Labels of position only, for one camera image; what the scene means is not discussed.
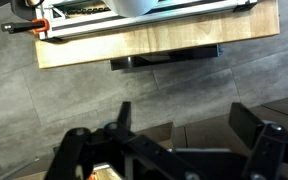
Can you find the orange black bar clamp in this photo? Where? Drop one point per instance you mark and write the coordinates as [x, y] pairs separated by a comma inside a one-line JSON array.
[[27, 26]]

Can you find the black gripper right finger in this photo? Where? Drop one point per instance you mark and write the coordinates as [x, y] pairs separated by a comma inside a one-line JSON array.
[[267, 146]]

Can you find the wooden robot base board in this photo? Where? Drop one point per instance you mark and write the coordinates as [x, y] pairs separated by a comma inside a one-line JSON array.
[[170, 35]]

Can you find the black table leg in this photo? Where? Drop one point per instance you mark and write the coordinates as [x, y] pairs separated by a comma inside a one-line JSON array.
[[170, 58]]

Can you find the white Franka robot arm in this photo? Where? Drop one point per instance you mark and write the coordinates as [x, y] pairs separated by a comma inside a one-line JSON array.
[[130, 6]]

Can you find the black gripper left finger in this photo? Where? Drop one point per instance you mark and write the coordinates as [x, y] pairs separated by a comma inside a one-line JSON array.
[[124, 150]]

